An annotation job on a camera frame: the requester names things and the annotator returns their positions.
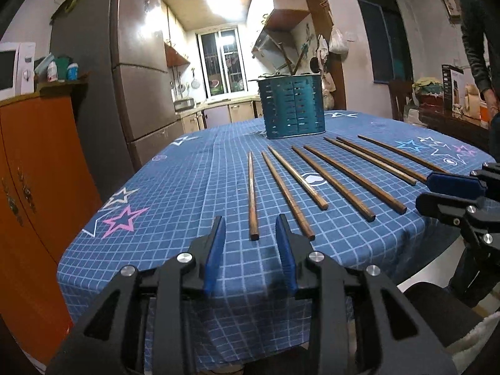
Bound teal slotted utensil holder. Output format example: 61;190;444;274
257;74;327;140

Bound beige hanging mesh bag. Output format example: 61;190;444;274
322;72;336;104

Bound white hanging plastic bag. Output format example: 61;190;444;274
329;26;348;55

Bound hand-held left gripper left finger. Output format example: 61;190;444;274
46;216;228;375

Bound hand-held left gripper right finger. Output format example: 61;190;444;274
274;214;456;375

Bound steel range hood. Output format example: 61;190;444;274
251;30;294;72

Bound framed wall picture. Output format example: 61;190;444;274
434;0;464;23

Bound person's dark trousers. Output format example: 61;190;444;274
402;281;500;360

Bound grey tall refrigerator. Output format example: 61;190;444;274
49;0;185;201

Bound dark wooden sideboard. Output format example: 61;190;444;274
414;105;500;154

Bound orange wooden cabinet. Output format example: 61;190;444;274
0;81;104;365

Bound black printed carton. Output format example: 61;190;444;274
441;64;466;112

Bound green box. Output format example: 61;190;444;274
52;56;71;82

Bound beige wall cabinets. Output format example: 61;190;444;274
163;3;191;67

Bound white fleece cloth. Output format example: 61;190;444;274
444;312;500;375

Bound barred kitchen window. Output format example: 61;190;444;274
199;28;240;98

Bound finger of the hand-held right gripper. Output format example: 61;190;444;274
416;193;500;251
426;162;500;201

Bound white microwave oven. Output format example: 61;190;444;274
0;42;37;101

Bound blue checked star tablecloth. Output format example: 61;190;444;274
57;109;497;373

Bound wooden chair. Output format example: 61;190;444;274
388;80;415;122

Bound dark framed window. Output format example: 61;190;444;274
357;0;414;85

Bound beige kitchen counter cabinets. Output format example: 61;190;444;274
177;99;263;134

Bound brown wooden chopstick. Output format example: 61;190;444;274
291;145;376;223
357;135;451;175
303;144;408;215
248;151;260;242
323;136;417;187
267;145;329;210
336;136;429;183
261;151;316;241

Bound white hanging cloth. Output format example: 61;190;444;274
315;35;329;62

